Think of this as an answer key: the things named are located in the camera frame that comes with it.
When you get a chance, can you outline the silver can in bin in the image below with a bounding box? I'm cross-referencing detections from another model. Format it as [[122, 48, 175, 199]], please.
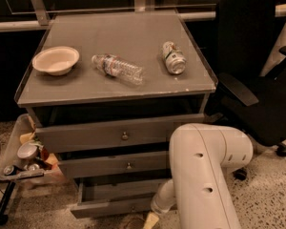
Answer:
[[17, 142, 38, 160]]

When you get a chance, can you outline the grey drawer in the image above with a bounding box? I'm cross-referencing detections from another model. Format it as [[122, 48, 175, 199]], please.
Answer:
[[71, 179, 166, 219], [58, 151, 170, 178], [36, 114, 204, 153]]

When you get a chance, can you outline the grey top drawer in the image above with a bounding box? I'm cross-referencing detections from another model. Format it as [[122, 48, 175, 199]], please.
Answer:
[[36, 114, 204, 153]]

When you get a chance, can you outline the grey drawer cabinet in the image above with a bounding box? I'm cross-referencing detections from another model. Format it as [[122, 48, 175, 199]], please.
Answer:
[[14, 10, 219, 219]]

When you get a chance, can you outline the white paper bowl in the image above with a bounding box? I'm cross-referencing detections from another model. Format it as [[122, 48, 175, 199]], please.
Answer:
[[32, 46, 79, 76]]

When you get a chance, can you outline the green white soda can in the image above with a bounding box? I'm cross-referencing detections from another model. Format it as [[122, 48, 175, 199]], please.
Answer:
[[162, 41, 186, 74]]

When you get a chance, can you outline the metal railing bar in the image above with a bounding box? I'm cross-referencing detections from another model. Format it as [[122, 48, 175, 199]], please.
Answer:
[[0, 0, 286, 33]]

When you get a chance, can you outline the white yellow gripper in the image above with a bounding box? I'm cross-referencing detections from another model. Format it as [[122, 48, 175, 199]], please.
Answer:
[[143, 192, 176, 229]]

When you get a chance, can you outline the black bin stand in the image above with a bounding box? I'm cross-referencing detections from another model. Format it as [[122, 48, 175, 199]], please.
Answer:
[[0, 181, 15, 226]]

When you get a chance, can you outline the small can in bin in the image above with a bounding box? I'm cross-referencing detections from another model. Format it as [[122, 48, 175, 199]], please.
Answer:
[[3, 165, 16, 176]]

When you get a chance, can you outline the clear plastic water bottle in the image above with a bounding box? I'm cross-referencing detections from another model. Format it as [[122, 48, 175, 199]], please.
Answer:
[[92, 53, 143, 85]]

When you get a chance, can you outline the grey middle drawer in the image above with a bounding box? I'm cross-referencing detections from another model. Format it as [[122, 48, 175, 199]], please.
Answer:
[[58, 151, 170, 178]]

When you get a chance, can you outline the black office chair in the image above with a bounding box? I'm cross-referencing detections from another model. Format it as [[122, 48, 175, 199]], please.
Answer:
[[199, 0, 286, 181]]

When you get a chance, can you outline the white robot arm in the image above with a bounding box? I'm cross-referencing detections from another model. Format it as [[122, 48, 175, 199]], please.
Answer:
[[151, 0, 286, 229]]

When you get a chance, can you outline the grey bottom drawer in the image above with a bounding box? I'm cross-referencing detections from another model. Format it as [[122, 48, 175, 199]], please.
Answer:
[[71, 179, 166, 219]]

